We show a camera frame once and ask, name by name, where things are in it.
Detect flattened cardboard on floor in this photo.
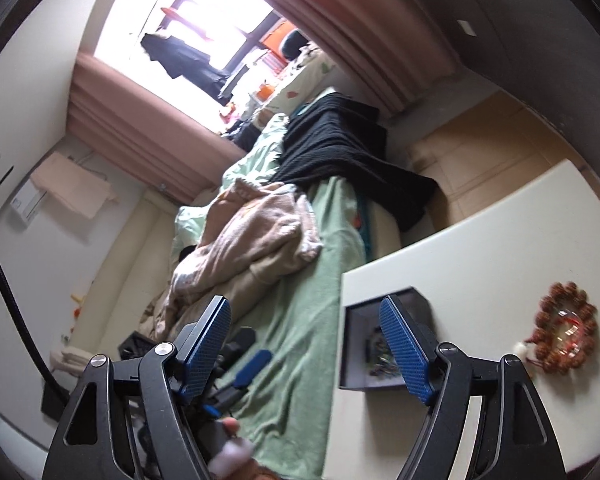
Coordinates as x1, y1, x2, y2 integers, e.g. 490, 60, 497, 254
408, 91, 590, 231

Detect pink curtain left side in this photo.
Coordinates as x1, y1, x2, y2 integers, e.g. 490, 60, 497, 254
67, 52, 246, 204

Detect pink curtain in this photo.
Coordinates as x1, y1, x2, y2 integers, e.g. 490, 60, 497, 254
67, 52, 246, 204
265, 0, 460, 115

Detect pink curtain right side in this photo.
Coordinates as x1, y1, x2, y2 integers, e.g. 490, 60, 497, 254
265, 0, 460, 115

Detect green bed sheet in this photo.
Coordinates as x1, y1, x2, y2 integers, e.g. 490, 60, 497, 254
221, 115, 365, 479

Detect dark bead bracelet jade beads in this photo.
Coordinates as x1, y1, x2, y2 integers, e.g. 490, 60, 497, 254
365, 326, 400, 379

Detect person's left hand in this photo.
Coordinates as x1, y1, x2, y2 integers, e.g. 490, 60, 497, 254
208, 417, 280, 480

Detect floral pillow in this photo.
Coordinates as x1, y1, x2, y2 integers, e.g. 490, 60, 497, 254
263, 48, 336, 116

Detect pink fleece blanket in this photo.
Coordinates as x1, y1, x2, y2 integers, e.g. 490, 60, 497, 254
143, 179, 323, 342

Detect hanging black garment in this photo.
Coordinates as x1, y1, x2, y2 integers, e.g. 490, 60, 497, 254
140, 34, 230, 99

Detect black knitted blanket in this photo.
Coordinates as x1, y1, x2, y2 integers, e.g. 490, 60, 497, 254
271, 92, 439, 231

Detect white wall switch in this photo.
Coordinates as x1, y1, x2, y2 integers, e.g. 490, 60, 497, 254
457, 20, 477, 37

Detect beige cloth on wall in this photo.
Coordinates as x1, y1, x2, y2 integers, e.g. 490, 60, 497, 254
31, 152, 118, 219

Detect black cable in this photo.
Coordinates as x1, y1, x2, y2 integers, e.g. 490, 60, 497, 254
0, 233, 71, 411

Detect brown rudraksha bead bracelet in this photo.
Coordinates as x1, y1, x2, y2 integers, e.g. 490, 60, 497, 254
510, 280, 600, 376

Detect black jewelry box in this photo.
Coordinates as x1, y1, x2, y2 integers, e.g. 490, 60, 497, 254
338, 286, 436, 392

